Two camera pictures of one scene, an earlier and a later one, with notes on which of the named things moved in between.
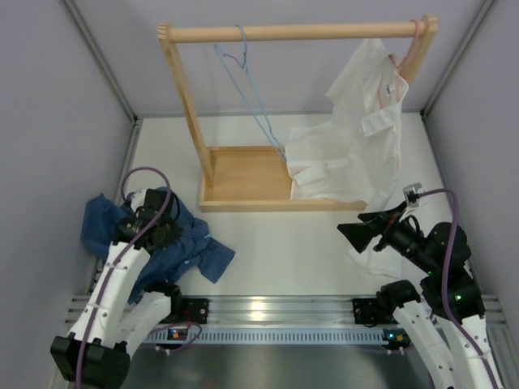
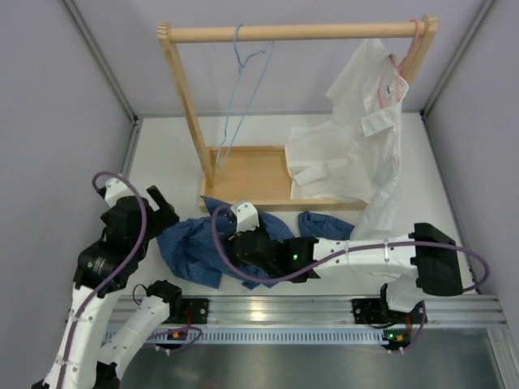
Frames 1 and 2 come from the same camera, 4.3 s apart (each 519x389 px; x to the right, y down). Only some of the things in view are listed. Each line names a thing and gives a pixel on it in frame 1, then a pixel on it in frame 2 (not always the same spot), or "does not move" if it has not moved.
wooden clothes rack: [258, 178] does not move
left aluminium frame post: [102, 60] does not move
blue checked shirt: [191, 250] to [199, 245]
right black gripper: [361, 234] to [232, 239]
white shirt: [350, 157] does not move
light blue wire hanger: [271, 134] to [253, 95]
